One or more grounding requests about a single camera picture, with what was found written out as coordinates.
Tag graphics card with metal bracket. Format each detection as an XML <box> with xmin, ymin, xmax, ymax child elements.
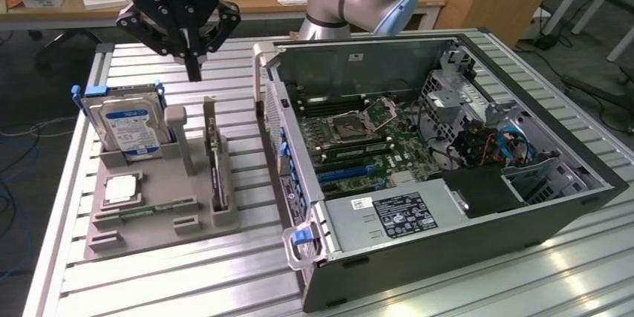
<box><xmin>201</xmin><ymin>94</ymin><xmax>233</xmax><ymax>215</ymax></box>

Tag black chair base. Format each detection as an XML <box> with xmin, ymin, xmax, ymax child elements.
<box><xmin>29</xmin><ymin>29</ymin><xmax>103</xmax><ymax>71</ymax></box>
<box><xmin>559</xmin><ymin>71</ymin><xmax>634</xmax><ymax>110</ymax></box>

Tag hard drive with blue label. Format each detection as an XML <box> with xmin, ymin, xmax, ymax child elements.
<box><xmin>71</xmin><ymin>79</ymin><xmax>172</xmax><ymax>147</ymax></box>

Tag hard disk with blue label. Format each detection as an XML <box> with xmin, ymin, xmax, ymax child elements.
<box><xmin>87</xmin><ymin>88</ymin><xmax>165</xmax><ymax>163</ymax></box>

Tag black RAM slot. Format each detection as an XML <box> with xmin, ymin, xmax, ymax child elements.
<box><xmin>299</xmin><ymin>97</ymin><xmax>363</xmax><ymax>108</ymax></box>
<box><xmin>302</xmin><ymin>105</ymin><xmax>366</xmax><ymax>118</ymax></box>

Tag CPU socket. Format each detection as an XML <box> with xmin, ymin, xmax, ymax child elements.
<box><xmin>324</xmin><ymin>111</ymin><xmax>371</xmax><ymax>144</ymax></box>

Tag metal socket cover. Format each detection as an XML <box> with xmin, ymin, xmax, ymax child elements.
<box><xmin>364</xmin><ymin>97</ymin><xmax>400</xmax><ymax>131</ymax></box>

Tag grey parts rack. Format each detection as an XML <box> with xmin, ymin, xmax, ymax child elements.
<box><xmin>83</xmin><ymin>96</ymin><xmax>243</xmax><ymax>261</ymax></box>

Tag silver CPU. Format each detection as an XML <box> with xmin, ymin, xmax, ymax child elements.
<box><xmin>103</xmin><ymin>174</ymin><xmax>140</xmax><ymax>205</ymax></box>

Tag green RAM stick in slot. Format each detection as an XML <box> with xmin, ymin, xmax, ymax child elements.
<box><xmin>324</xmin><ymin>140</ymin><xmax>391</xmax><ymax>163</ymax></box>

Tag long PCIe expansion slot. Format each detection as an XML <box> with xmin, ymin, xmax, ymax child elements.
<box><xmin>316</xmin><ymin>163</ymin><xmax>376</xmax><ymax>181</ymax></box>

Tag loose green RAM stick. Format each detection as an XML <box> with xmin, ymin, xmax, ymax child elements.
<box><xmin>117</xmin><ymin>201</ymin><xmax>175</xmax><ymax>220</ymax></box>

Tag green motherboard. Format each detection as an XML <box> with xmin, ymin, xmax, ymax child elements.
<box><xmin>284</xmin><ymin>82</ymin><xmax>450</xmax><ymax>201</ymax></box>

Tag metal disk bay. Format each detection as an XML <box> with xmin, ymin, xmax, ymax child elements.
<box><xmin>418</xmin><ymin>70</ymin><xmax>496</xmax><ymax>147</ymax></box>
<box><xmin>499</xmin><ymin>153</ymin><xmax>603</xmax><ymax>206</ymax></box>

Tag silver chipset heatsink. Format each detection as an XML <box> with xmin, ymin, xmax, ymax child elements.
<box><xmin>390</xmin><ymin>172</ymin><xmax>420</xmax><ymax>187</ymax></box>

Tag grey power supply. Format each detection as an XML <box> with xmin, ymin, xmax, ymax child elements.
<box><xmin>311</xmin><ymin>178</ymin><xmax>470</xmax><ymax>263</ymax></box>

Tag black power adapter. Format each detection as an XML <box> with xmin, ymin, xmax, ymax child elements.
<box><xmin>532</xmin><ymin>33</ymin><xmax>556</xmax><ymax>51</ymax></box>

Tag black plastic air shroud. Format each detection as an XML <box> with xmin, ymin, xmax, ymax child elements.
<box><xmin>442</xmin><ymin>166</ymin><xmax>528</xmax><ymax>220</ymax></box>

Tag open black PC case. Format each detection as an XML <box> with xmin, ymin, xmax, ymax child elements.
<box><xmin>252</xmin><ymin>33</ymin><xmax>631</xmax><ymax>313</ymax></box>

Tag red disk wire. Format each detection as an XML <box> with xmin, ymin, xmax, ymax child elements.
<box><xmin>482</xmin><ymin>131</ymin><xmax>498</xmax><ymax>164</ymax></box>

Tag blue disk wire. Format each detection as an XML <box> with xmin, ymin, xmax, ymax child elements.
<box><xmin>498</xmin><ymin>125</ymin><xmax>536</xmax><ymax>165</ymax></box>

